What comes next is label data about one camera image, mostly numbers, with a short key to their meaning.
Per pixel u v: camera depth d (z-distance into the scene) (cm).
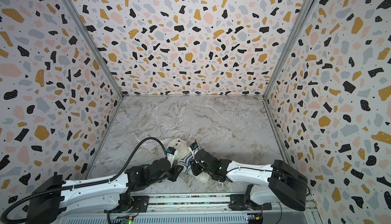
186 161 80
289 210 45
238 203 74
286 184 43
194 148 72
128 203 65
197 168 72
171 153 70
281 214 72
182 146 85
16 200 56
